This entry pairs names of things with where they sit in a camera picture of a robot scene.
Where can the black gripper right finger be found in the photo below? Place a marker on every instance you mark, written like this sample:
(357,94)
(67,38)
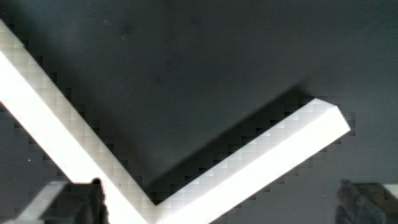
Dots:
(369,203)

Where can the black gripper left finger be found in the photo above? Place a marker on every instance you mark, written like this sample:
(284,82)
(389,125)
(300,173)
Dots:
(69,204)

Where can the white L-shaped barrier fence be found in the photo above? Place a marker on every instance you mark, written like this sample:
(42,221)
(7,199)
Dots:
(172,185)

